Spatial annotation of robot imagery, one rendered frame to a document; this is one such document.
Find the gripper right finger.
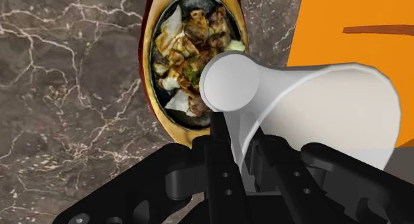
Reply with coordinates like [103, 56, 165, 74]
[251, 127, 414, 224]

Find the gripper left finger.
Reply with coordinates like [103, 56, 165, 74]
[52, 111, 250, 224]

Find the white cup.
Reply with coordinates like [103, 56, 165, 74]
[199, 50, 402, 183]

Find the wooden plate with food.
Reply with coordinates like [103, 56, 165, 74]
[138, 0, 250, 148]

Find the orange box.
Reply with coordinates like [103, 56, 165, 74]
[286, 0, 414, 148]

